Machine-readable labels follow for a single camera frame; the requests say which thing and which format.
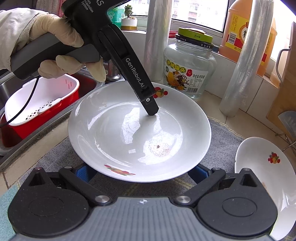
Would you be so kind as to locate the steel santoku knife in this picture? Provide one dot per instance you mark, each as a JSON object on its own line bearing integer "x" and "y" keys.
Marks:
{"x": 288, "y": 119}

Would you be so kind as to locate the white fruit plate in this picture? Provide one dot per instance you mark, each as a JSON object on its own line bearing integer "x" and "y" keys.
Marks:
{"x": 111, "y": 132}

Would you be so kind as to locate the right cling film roll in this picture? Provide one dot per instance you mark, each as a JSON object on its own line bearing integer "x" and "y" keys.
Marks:
{"x": 260, "y": 22}

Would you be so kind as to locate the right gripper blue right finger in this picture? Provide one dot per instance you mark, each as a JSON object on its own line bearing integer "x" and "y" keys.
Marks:
{"x": 207, "y": 180}

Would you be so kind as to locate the cling film roll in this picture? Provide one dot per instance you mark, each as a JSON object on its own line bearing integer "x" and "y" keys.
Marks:
{"x": 260, "y": 22}
{"x": 156, "y": 38}

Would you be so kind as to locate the small potted plant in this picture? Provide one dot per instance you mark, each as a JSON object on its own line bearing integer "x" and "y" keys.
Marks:
{"x": 128, "y": 23}

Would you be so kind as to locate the glass jar green lid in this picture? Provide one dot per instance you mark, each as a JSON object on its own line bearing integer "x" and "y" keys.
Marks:
{"x": 188, "y": 62}

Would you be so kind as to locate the green dish soap bottle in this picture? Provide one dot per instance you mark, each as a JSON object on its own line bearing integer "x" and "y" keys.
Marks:
{"x": 116, "y": 15}

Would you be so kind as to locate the wire board stand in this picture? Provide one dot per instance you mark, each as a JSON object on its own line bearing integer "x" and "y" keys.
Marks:
{"x": 291, "y": 144}

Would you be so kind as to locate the white stained plate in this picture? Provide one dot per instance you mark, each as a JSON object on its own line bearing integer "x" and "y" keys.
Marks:
{"x": 275, "y": 172}

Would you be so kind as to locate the grey blue checked towel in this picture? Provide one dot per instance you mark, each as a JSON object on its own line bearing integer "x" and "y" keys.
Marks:
{"x": 222, "y": 151}

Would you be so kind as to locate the left cling film roll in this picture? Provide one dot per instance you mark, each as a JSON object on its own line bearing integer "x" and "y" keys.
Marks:
{"x": 156, "y": 38}

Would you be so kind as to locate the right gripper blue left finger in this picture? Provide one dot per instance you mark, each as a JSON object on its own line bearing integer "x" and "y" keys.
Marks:
{"x": 77, "y": 179}

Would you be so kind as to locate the bamboo cutting board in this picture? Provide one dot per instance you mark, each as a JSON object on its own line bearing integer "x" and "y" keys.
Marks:
{"x": 285, "y": 71}

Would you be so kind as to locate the gloved left hand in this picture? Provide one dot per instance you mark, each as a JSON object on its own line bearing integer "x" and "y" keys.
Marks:
{"x": 20, "y": 26}

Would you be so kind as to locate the steel sink faucet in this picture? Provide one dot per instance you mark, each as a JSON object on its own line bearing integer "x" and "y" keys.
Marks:
{"x": 112, "y": 72}

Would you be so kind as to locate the red white colander basket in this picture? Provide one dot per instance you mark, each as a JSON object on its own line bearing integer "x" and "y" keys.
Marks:
{"x": 50, "y": 97}

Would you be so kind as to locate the orange oil jug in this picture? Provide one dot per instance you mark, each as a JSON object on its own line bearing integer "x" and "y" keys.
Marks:
{"x": 235, "y": 32}

